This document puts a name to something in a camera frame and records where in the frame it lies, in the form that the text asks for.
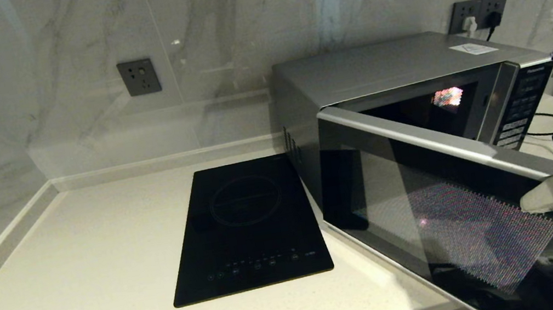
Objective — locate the dark glass microwave door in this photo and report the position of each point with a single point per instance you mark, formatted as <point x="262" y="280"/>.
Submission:
<point x="431" y="219"/>

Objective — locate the white paper sheet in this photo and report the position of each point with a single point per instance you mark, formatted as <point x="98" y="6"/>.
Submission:
<point x="473" y="49"/>

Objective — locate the grey double wall socket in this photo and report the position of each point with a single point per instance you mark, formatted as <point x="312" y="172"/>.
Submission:
<point x="475" y="7"/>

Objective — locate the black power plug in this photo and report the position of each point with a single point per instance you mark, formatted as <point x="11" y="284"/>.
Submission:
<point x="493" y="19"/>

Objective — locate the black induction cooktop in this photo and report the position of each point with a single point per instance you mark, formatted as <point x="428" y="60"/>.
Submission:
<point x="243" y="226"/>

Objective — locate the white power plug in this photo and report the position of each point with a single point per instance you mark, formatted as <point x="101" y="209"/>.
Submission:
<point x="469" y="26"/>

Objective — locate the grey single wall socket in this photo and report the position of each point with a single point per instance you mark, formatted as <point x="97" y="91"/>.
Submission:
<point x="139" y="77"/>

